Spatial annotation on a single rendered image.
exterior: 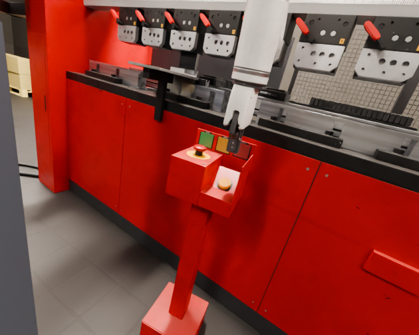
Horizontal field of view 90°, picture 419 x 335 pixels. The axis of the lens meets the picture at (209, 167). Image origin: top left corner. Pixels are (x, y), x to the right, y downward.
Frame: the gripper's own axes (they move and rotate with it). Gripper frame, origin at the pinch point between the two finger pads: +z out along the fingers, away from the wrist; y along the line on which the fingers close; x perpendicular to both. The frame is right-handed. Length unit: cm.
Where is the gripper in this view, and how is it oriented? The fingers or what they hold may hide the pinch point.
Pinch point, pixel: (233, 145)
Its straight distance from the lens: 56.8
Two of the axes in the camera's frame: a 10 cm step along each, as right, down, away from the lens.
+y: -4.0, 3.4, -8.5
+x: 9.0, 3.2, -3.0
